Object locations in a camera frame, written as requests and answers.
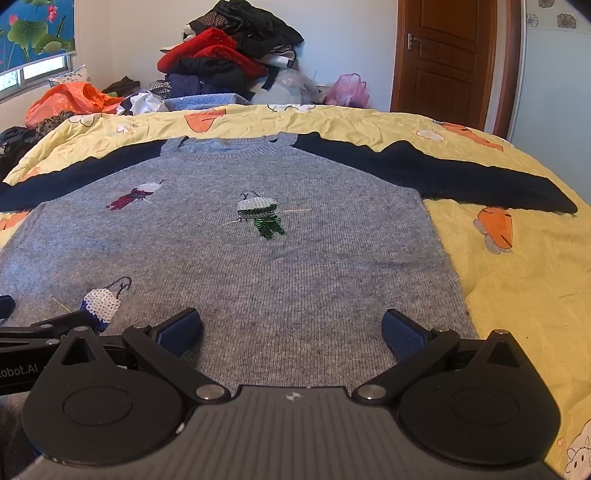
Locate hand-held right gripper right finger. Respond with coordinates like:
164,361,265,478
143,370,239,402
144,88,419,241
353,309,549,408

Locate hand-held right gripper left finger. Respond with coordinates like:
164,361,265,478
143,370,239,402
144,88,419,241
44,308,232,407

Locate grey sweater with navy sleeves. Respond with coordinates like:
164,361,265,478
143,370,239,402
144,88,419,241
0,131,579,393

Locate pile of clothes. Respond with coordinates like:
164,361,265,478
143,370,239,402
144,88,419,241
150,0,305,100

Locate yellow printed blanket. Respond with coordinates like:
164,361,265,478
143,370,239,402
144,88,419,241
0,104,591,478

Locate dark patterned jacket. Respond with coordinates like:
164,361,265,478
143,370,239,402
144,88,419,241
0,124,42,181

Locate leopard print cloth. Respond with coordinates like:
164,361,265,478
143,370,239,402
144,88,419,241
34,111,75,139

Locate orange plastic bag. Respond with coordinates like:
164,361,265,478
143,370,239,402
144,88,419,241
24,82,125,130

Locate light blue knitted cloth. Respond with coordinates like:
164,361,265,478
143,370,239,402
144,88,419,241
164,92,252,112

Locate crumpled white plastic bag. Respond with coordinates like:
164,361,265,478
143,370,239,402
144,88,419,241
117,90,169,116

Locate window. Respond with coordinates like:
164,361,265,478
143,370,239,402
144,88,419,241
0,53,77,100

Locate white patterned pillow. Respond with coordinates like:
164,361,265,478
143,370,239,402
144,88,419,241
48,65,93,88

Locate pink plastic bag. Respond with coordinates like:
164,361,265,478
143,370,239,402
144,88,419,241
325,73,371,109

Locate dark brown garment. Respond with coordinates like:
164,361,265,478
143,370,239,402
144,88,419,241
102,76,141,97

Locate clear plastic bag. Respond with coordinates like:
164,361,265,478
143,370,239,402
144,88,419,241
252,67,326,106

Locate brown wooden door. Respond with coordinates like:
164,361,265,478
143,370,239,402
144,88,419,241
390,0,527,139
402,0,491,131

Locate lotus print window blind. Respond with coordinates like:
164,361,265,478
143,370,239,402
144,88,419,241
0,0,76,75

